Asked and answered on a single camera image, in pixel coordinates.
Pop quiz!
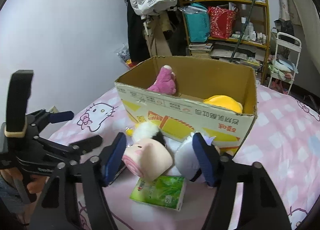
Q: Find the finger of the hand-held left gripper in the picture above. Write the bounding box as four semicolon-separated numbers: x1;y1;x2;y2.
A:
26;109;75;133
37;134;103;157

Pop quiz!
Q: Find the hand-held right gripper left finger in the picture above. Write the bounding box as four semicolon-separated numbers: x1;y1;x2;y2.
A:
32;132;128;230

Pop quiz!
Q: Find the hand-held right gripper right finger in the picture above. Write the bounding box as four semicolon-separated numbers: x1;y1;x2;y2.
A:
191;132;293;230

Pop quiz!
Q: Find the purple white plush doll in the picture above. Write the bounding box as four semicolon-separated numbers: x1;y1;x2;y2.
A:
174;132;222;189

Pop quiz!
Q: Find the cardboard box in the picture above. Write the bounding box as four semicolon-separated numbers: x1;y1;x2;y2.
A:
114;56;258;157

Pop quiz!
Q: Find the green tissue pack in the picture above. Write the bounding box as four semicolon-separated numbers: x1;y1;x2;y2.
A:
129;175;187;212

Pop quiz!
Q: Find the person's left hand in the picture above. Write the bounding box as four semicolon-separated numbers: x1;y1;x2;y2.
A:
26;175;52;195

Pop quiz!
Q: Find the yellow plush toy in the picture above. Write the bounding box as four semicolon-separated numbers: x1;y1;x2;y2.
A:
203;95;243;114

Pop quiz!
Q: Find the pink printed bed sheet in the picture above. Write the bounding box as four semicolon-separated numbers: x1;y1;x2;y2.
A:
46;84;320;230

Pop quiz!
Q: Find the yellow red packet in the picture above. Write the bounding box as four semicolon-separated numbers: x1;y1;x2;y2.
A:
124;59;139;69

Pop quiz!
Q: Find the clear patterned plastic bag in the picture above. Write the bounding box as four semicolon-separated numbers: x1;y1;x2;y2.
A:
116;44;130;62

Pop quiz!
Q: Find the black coat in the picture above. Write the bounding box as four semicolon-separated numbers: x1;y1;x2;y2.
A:
126;0;150;62

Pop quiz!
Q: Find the stack of books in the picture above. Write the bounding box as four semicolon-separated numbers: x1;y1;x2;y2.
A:
187;42;262;80

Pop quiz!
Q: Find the beige coat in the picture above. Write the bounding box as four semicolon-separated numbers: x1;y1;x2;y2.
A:
143;12;175;58

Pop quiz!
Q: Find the light blue cloth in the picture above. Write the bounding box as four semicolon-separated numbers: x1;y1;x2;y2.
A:
271;55;299;73

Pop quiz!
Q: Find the teal bag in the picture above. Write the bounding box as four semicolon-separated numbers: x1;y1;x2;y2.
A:
181;5;212;43

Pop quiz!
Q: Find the row of white bottles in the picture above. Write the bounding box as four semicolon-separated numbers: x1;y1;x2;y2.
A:
241;21;268;44

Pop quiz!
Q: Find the red gift bag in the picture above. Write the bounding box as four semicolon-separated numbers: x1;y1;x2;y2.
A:
207;6;238;40

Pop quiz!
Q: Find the green pole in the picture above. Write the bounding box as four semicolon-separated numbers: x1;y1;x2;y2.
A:
230;0;262;64

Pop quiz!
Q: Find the white trolley cart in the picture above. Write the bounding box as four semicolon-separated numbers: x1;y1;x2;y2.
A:
266;32;302;95

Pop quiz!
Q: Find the dark cloth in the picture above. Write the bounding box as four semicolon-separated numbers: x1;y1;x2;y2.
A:
274;19;295;43

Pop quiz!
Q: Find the wooden shelf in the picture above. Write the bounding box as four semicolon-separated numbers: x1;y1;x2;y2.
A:
175;0;272;85

